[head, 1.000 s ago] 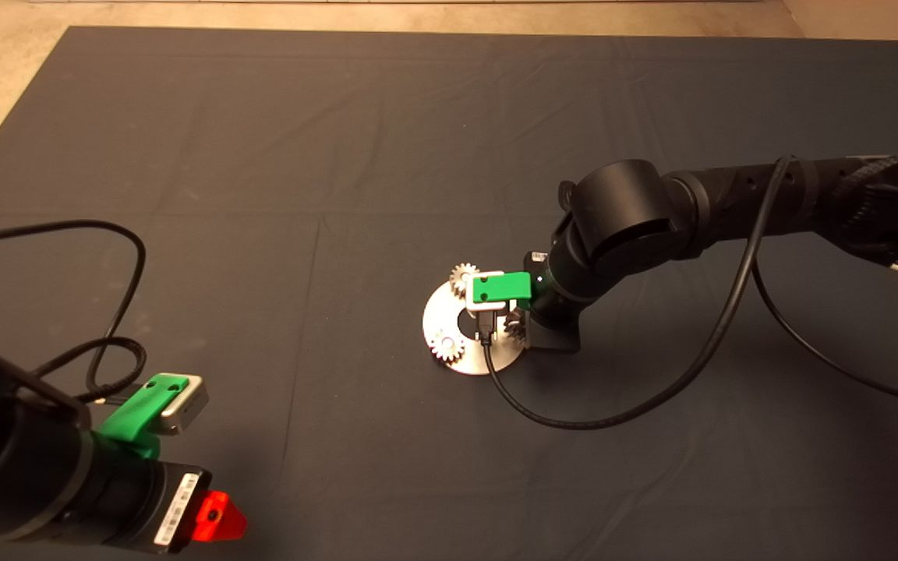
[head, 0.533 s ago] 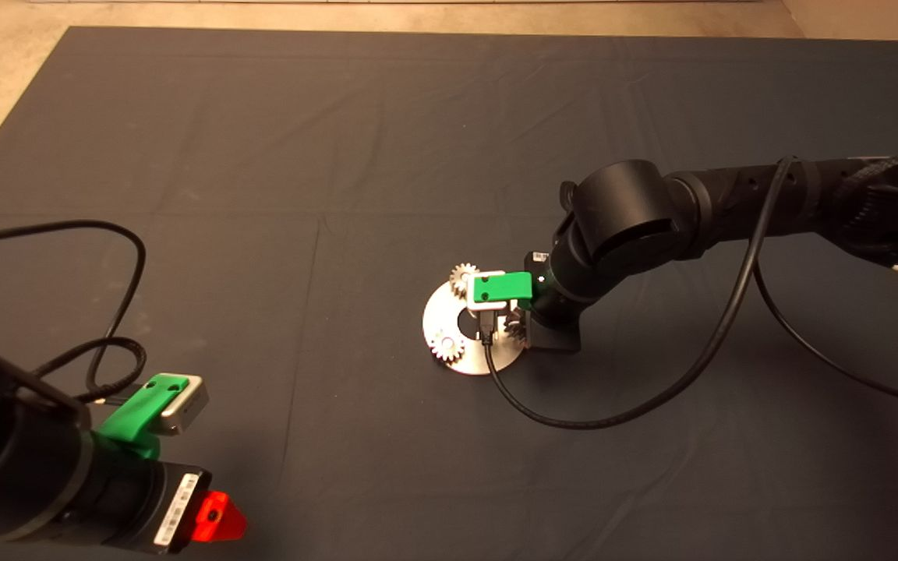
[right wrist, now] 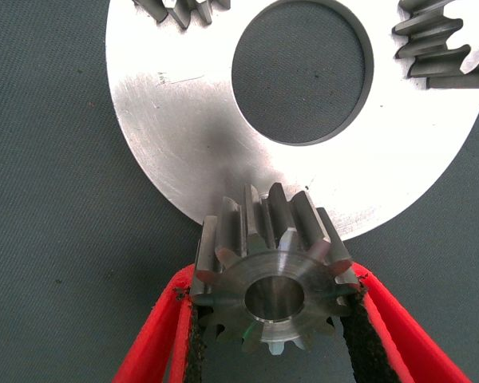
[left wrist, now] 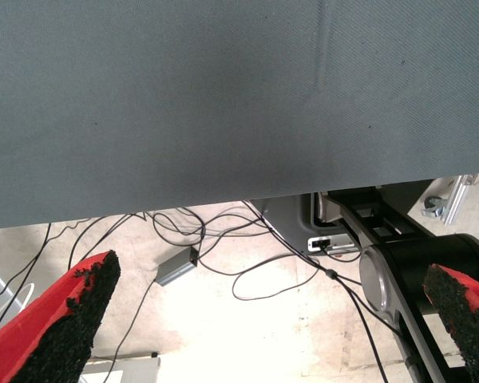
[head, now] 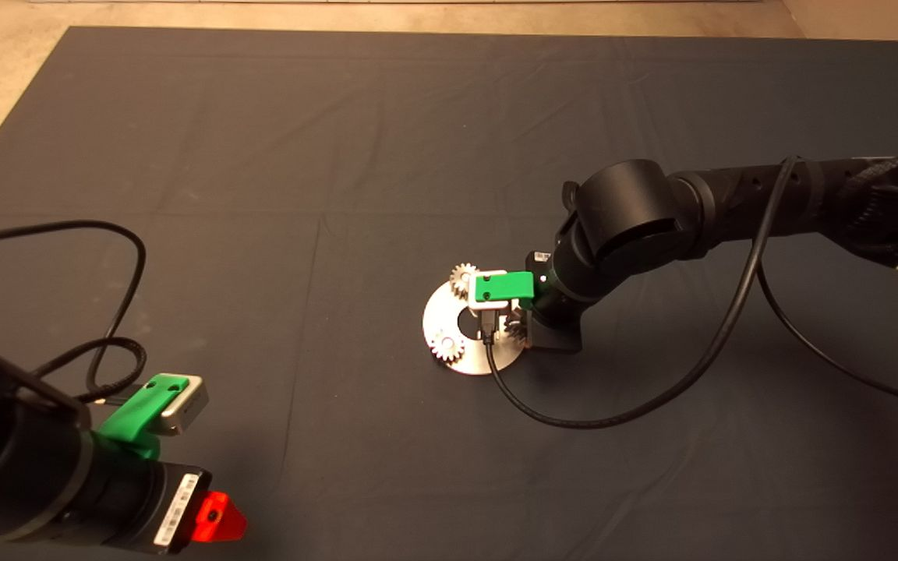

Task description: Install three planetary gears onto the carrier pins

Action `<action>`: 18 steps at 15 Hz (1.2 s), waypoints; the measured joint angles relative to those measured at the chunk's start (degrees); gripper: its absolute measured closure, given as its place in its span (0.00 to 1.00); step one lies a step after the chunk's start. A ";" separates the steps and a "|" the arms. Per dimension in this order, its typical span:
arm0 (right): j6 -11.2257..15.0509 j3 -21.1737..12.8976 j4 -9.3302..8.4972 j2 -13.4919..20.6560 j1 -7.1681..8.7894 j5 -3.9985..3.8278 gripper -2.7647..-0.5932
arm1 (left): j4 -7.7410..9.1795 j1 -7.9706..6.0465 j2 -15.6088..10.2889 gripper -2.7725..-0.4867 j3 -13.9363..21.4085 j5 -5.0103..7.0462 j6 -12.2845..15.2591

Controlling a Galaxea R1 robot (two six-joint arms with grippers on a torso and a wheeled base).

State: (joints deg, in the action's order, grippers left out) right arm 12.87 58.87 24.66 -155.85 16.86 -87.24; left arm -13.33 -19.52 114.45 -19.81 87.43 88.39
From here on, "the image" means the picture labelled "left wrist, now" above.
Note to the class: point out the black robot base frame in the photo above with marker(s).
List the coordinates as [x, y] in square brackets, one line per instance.
[403, 255]

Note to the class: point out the aluminium profile bar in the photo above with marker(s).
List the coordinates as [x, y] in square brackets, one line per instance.
[457, 201]

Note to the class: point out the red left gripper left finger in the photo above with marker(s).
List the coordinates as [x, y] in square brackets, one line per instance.
[44, 339]

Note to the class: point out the dark grey base housing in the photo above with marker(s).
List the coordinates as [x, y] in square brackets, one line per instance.
[287, 221]

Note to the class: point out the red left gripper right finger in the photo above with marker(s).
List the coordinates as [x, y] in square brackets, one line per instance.
[471, 327]

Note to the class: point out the dark grey table cloth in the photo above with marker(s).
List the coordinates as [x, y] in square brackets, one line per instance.
[223, 99]

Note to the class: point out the black caster wheel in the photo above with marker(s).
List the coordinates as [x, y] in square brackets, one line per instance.
[433, 203]

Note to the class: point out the white flat box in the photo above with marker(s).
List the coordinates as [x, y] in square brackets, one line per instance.
[135, 369]

